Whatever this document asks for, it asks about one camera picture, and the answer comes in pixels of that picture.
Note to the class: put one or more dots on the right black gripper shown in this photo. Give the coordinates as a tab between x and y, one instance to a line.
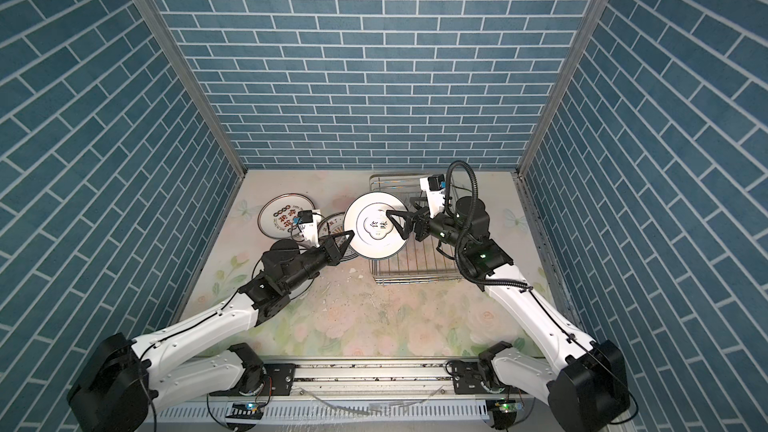
425	220

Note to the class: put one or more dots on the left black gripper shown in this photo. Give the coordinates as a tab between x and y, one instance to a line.
330	252

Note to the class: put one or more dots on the large plate green rim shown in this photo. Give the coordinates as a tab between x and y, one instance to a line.
276	218

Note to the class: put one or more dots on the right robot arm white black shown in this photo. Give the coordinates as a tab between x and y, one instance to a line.
482	262

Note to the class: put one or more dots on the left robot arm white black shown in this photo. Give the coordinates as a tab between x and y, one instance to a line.
127	380

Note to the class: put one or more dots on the left green circuit board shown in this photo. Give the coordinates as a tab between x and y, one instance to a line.
245	411

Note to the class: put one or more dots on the green circuit board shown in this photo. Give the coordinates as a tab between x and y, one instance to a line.
505	407
245	411

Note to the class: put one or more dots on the right green circuit board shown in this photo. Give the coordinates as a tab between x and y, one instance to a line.
505	407

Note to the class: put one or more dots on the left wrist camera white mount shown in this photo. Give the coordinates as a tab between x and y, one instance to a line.
305	228

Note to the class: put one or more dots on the metal wire dish rack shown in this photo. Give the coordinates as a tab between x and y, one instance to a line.
415	262

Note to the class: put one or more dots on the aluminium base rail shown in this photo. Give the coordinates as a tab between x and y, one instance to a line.
372	378

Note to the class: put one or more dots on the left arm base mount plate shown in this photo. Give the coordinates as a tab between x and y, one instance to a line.
277	379

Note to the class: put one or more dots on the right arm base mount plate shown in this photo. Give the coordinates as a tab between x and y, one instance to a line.
471	378

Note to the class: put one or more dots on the white slotted cable duct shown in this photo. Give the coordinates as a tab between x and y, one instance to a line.
311	412

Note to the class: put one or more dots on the right aluminium corner post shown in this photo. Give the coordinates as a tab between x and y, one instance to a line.
587	27

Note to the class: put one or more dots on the aluminium corner post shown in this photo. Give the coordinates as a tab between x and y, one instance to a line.
170	48
587	27

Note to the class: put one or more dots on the left aluminium corner post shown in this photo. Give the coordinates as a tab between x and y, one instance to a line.
170	48

